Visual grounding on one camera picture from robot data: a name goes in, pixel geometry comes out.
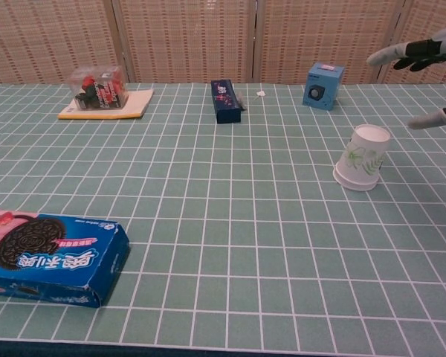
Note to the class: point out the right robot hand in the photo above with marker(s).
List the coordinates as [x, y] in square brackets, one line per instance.
[420, 48]

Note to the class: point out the light blue speaker box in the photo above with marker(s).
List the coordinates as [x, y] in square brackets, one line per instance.
[321, 87]

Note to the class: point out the small white paper scrap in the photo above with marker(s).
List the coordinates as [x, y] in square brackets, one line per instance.
[260, 94]

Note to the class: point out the dark blue long box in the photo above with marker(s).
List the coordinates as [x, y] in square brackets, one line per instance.
[226, 102]

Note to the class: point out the woven bamboo folding screen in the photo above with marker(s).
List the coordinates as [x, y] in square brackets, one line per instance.
[189, 37]

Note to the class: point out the green grid tablecloth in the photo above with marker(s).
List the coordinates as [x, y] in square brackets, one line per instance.
[223, 223]

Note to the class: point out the yellow notepad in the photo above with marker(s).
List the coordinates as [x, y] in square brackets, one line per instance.
[134, 106]

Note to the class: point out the clear plastic capsule box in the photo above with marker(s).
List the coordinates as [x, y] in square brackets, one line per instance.
[100, 87]

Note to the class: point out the blue Oreo cookie box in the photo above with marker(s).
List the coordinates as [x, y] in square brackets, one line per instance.
[55, 260]

